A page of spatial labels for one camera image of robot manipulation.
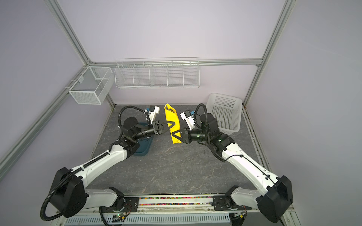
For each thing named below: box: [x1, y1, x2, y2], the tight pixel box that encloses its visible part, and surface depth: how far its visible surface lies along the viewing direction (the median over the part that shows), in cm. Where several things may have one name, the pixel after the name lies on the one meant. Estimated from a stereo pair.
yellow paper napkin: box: [164, 103, 182, 144], surface depth 68 cm
